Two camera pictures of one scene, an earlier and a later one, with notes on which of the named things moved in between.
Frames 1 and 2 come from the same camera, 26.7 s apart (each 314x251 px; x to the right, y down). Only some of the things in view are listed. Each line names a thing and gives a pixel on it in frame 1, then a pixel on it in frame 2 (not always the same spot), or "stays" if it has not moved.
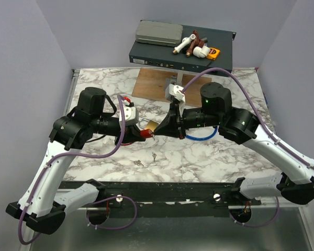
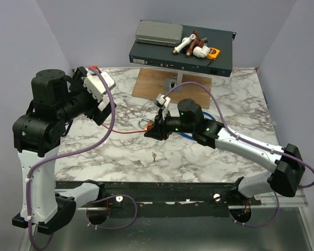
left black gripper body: x=107 y=125 → x=81 y=101
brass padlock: x=147 y=124 stays
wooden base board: x=150 y=83 stays
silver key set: x=137 y=162 stays
